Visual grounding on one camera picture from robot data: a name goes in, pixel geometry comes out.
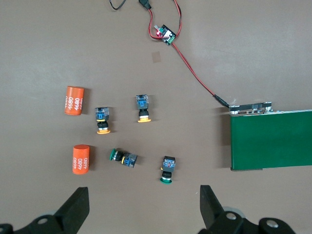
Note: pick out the black barrel connector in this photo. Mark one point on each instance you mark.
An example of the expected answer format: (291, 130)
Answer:
(145, 3)

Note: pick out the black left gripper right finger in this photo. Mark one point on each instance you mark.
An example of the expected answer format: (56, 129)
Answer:
(209, 207)

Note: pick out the small speed controller board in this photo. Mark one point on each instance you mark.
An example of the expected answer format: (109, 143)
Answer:
(168, 36)

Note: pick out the orange 4680 cylinder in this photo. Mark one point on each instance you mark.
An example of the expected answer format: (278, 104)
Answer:
(81, 156)
(74, 97)

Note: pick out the yellow push button switch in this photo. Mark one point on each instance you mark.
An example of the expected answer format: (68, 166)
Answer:
(102, 117)
(142, 104)

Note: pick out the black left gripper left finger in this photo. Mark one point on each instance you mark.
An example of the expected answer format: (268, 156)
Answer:
(73, 209)

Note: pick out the green conveyor belt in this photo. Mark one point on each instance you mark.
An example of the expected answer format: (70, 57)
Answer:
(268, 141)

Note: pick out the green push button switch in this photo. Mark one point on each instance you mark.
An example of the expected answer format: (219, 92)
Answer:
(168, 164)
(126, 159)

